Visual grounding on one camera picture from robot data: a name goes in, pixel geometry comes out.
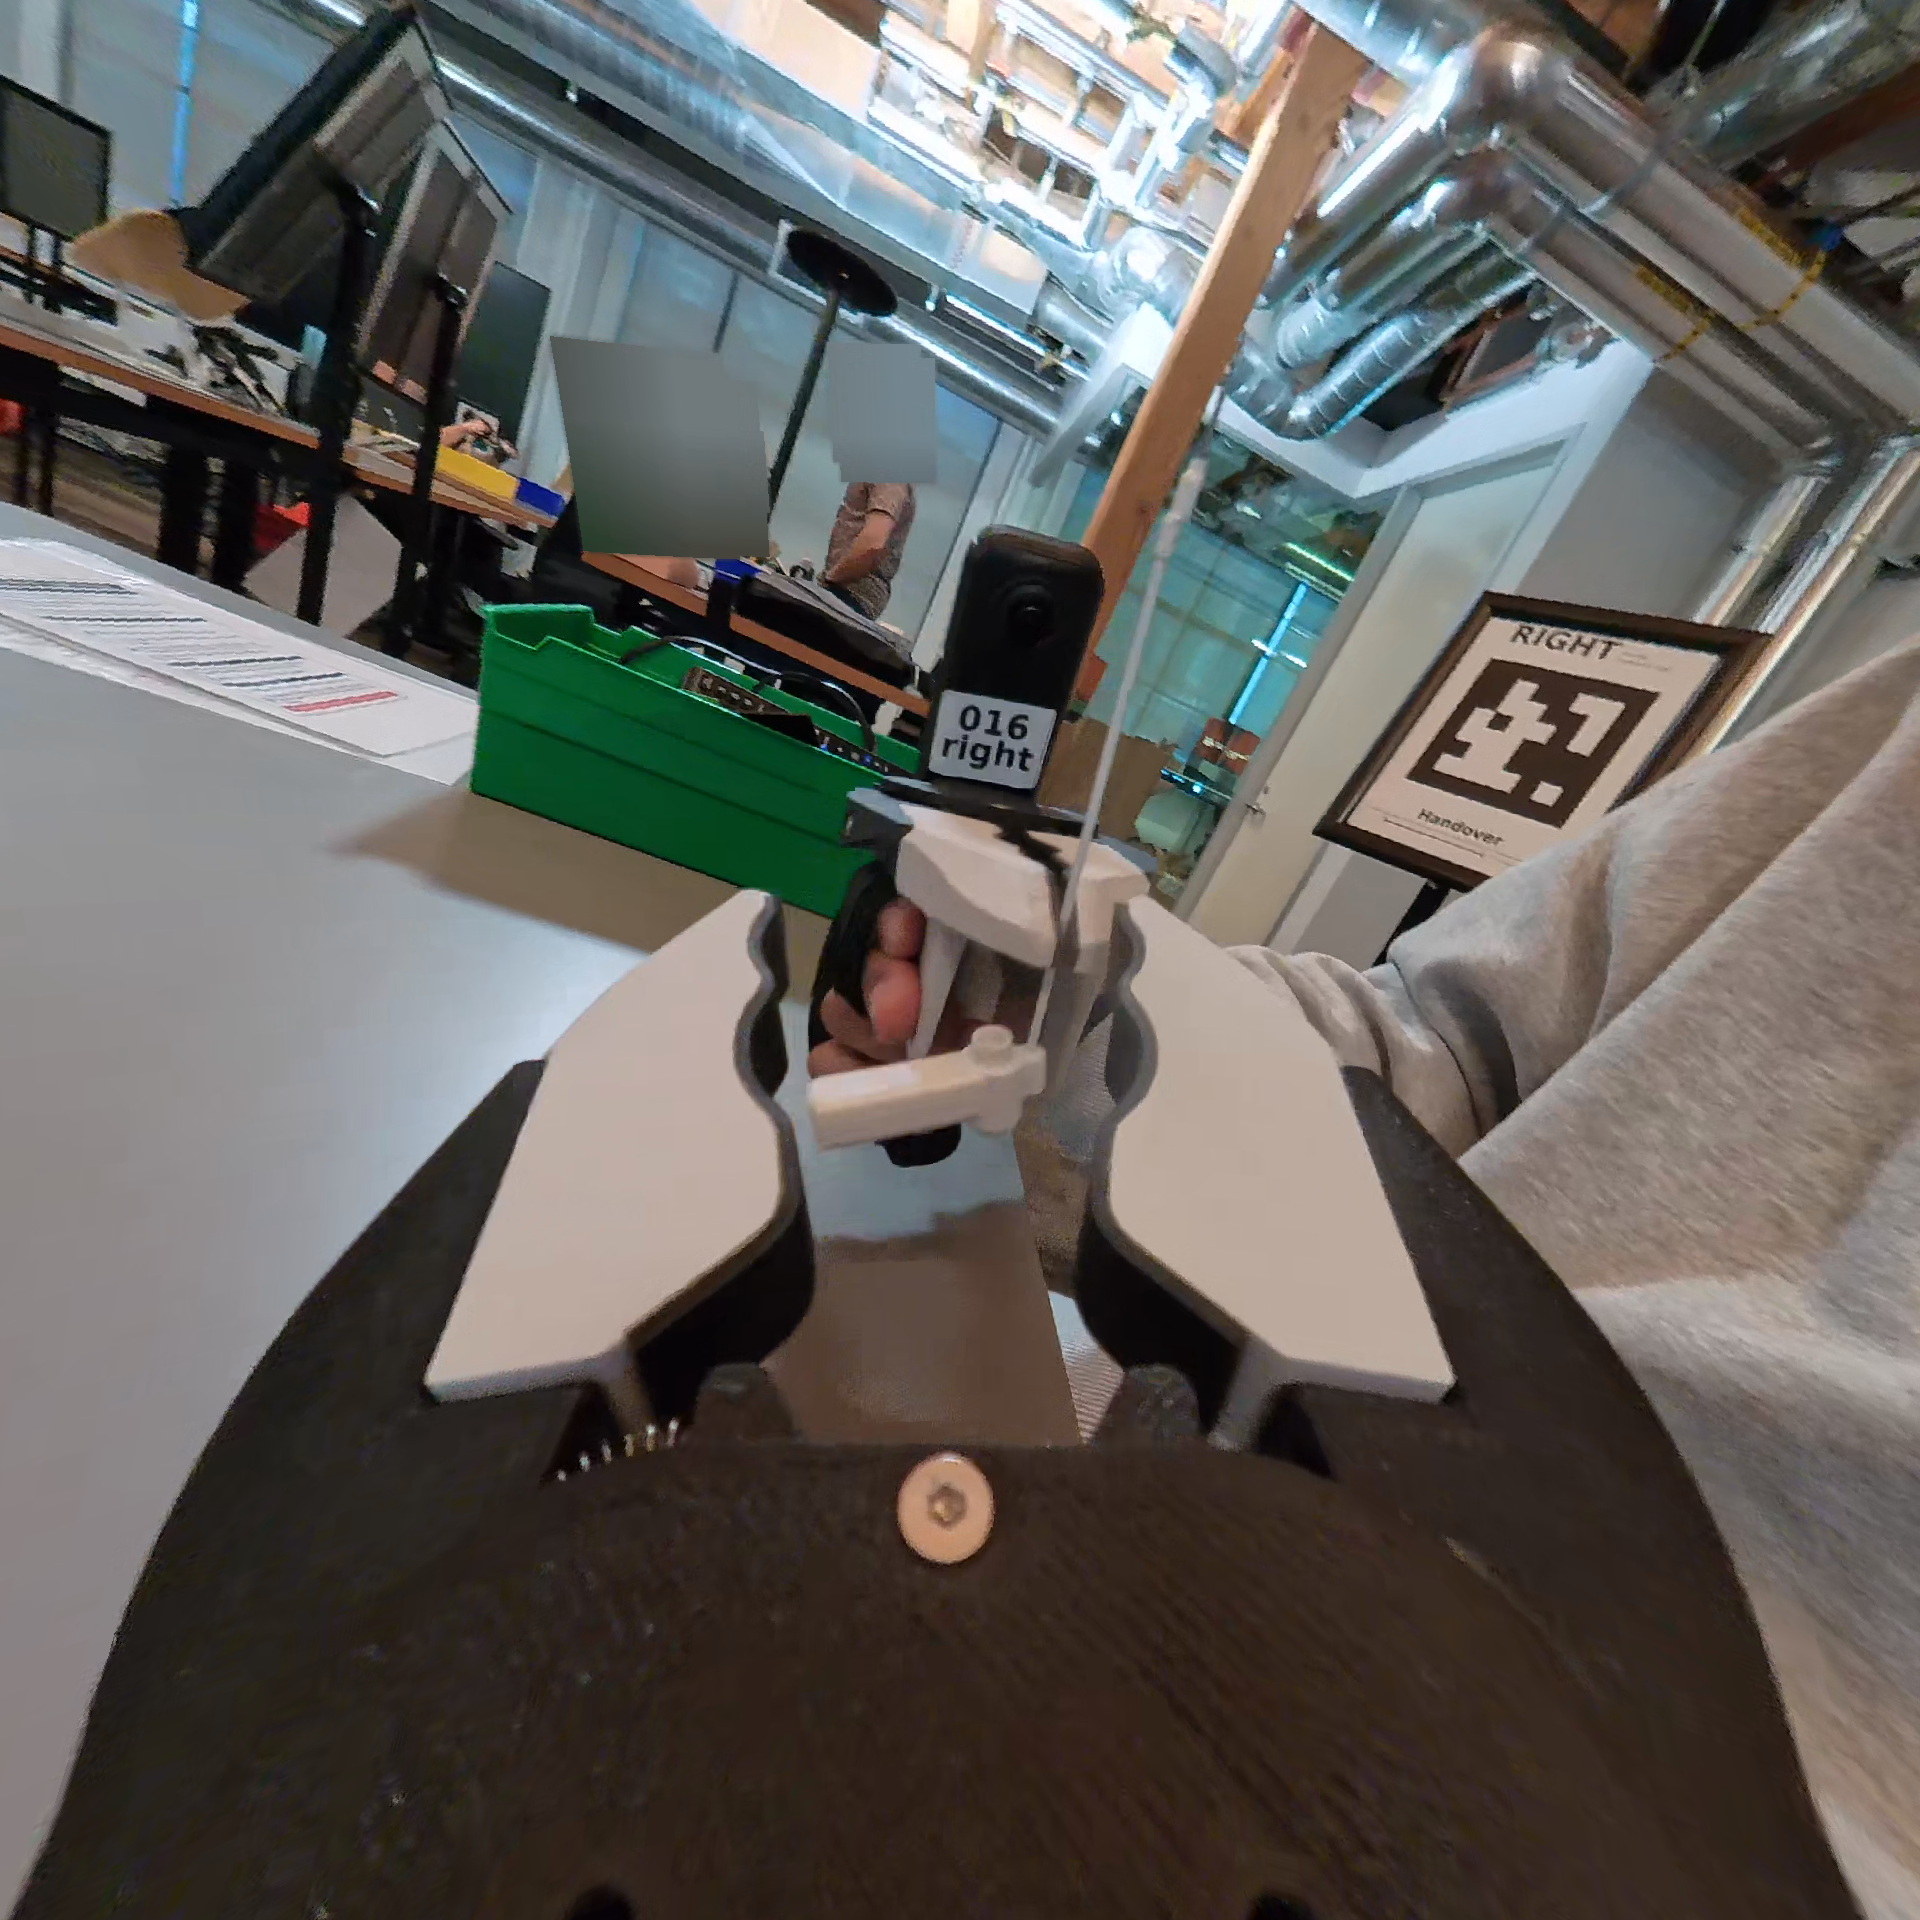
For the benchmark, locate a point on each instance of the large tilted monitor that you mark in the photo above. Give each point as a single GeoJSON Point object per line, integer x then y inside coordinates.
{"type": "Point", "coordinates": [315, 194]}

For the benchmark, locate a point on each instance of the brown cardboard piece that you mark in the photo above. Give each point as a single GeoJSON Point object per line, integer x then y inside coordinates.
{"type": "Point", "coordinates": [135, 255]}

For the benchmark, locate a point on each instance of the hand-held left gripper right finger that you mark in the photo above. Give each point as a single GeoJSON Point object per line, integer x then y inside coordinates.
{"type": "Point", "coordinates": [1260, 1171]}

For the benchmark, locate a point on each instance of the person's right forearm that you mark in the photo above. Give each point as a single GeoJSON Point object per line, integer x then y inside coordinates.
{"type": "Point", "coordinates": [1651, 1051]}

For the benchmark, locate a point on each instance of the wooden post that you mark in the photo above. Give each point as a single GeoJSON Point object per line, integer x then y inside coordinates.
{"type": "Point", "coordinates": [1201, 375]}

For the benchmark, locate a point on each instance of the white zip tie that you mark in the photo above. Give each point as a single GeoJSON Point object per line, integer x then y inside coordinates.
{"type": "Point", "coordinates": [1133, 674]}

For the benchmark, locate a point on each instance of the glass door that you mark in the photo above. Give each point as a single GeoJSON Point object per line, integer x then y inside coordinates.
{"type": "Point", "coordinates": [1275, 644]}

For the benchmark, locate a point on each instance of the green plastic bin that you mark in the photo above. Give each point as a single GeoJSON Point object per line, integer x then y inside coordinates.
{"type": "Point", "coordinates": [601, 750]}

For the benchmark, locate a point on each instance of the person's right hand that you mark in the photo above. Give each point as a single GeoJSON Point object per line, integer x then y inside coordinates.
{"type": "Point", "coordinates": [884, 999]}

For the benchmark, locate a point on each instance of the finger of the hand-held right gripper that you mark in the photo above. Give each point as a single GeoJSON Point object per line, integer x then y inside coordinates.
{"type": "Point", "coordinates": [975, 884]}
{"type": "Point", "coordinates": [1107, 908]}

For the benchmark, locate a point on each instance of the black floor lamp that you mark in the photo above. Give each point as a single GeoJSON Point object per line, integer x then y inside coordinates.
{"type": "Point", "coordinates": [840, 273]}

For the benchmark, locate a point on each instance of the silver round duct pipe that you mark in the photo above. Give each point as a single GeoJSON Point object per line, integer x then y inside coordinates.
{"type": "Point", "coordinates": [1590, 151]}

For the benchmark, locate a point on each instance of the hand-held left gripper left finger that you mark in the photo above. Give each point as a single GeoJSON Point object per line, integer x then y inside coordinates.
{"type": "Point", "coordinates": [631, 1171]}

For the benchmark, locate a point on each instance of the small black monitor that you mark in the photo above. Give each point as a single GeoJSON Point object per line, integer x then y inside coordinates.
{"type": "Point", "coordinates": [52, 159]}

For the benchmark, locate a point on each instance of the silver ribbed flexible duct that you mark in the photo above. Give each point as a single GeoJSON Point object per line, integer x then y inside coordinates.
{"type": "Point", "coordinates": [1350, 360]}

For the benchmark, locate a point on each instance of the framed marker sign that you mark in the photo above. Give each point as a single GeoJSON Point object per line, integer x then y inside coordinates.
{"type": "Point", "coordinates": [1560, 721]}

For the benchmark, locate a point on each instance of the long wooden workbench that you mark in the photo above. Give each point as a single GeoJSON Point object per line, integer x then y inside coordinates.
{"type": "Point", "coordinates": [91, 352]}

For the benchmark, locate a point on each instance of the printed paper sheet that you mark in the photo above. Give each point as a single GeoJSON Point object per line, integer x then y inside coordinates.
{"type": "Point", "coordinates": [225, 660]}

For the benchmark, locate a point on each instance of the yellow small bin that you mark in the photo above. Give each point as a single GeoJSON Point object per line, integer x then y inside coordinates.
{"type": "Point", "coordinates": [476, 480]}

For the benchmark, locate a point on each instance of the black power strip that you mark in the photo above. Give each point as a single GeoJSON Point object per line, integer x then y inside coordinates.
{"type": "Point", "coordinates": [742, 698]}

